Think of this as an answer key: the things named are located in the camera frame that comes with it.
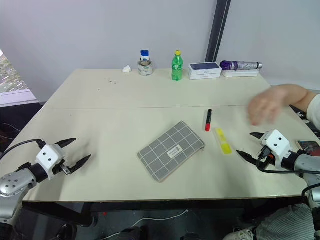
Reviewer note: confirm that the red and black marker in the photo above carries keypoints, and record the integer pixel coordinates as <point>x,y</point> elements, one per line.
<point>208,120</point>

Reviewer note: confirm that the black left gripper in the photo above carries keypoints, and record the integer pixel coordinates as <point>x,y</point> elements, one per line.
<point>62,170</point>

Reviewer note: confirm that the smartphone with dark screen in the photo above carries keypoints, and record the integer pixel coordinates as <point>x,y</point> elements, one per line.
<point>308,144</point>

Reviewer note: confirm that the green soda bottle yellow cap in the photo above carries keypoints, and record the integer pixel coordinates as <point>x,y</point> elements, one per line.
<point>177,67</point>

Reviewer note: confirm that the yellow highlighter pen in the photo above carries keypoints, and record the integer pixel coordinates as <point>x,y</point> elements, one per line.
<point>223,141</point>

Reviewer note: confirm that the person's forearm with white sleeve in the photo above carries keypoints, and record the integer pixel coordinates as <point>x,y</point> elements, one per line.
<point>303,98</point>

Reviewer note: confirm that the grey striped trousers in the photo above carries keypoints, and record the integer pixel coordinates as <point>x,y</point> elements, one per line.
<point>287,222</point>

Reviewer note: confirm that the white bottle with blue cap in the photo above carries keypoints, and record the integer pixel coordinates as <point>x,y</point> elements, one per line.
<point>144,55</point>

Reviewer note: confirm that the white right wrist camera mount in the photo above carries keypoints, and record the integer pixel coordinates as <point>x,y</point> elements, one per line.
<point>276,143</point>

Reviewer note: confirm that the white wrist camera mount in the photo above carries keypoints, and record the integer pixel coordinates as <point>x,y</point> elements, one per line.
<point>276,143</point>
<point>48,157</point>

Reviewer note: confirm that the white phone box dark lid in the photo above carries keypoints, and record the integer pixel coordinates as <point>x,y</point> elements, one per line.
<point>205,68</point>

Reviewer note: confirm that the purple and silver folded umbrella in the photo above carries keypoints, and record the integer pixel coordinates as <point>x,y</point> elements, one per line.
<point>240,65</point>

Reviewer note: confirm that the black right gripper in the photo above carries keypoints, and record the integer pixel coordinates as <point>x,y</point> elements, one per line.
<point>266,155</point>

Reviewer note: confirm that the crumpled white tissue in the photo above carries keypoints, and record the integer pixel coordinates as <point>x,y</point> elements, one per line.
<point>127,69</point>

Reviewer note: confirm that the grey checked fabric pencil case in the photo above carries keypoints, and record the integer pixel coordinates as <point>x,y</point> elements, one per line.
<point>171,151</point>

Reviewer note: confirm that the flat white box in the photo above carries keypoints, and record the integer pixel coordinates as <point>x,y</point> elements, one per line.
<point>240,73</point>

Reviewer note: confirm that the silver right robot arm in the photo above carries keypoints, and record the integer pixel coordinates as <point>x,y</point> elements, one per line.
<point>303,161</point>

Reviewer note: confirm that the person's bare hand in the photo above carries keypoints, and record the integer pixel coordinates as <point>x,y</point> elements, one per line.
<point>266,105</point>

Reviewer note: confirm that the window with outdoor view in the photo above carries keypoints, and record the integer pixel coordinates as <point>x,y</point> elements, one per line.
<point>13,77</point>

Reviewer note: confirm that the dark vertical wall post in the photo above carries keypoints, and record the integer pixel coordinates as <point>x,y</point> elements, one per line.
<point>218,30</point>

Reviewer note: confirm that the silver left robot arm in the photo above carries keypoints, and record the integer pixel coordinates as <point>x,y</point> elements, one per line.
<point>15,183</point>

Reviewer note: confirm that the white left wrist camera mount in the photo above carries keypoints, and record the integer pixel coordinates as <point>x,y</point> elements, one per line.
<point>48,157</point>

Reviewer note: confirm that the black and white sneaker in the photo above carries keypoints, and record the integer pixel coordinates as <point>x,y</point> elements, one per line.
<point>303,117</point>

